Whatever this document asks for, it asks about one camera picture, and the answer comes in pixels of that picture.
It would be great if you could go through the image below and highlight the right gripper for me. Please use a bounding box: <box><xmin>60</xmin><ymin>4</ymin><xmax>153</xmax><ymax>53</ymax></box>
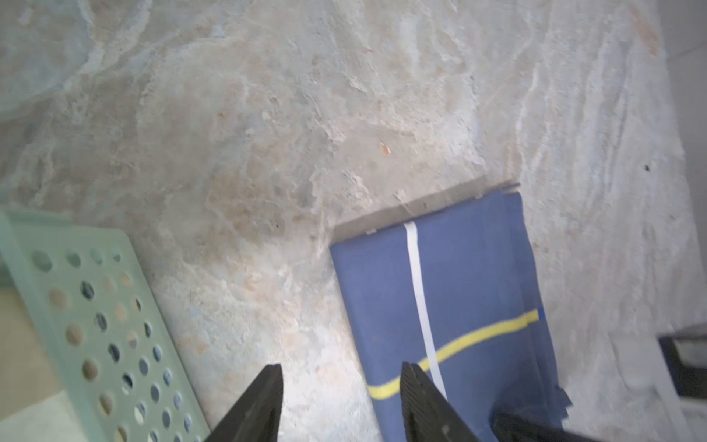
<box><xmin>492</xmin><ymin>323</ymin><xmax>706</xmax><ymax>442</ymax></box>

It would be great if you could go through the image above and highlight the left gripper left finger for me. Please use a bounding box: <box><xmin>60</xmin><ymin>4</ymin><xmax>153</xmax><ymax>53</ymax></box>
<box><xmin>205</xmin><ymin>364</ymin><xmax>284</xmax><ymax>442</ymax></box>

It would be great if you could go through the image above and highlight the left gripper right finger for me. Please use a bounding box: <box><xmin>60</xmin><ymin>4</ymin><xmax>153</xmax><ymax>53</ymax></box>
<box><xmin>400</xmin><ymin>362</ymin><xmax>479</xmax><ymax>442</ymax></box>

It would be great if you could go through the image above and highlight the blue pillowcase with stripes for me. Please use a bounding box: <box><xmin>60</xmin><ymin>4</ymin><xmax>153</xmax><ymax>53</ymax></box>
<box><xmin>331</xmin><ymin>192</ymin><xmax>570</xmax><ymax>441</ymax></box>

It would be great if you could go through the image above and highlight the green plastic basket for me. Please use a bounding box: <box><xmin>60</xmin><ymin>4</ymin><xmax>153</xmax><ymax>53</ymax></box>
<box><xmin>1</xmin><ymin>209</ymin><xmax>210</xmax><ymax>441</ymax></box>

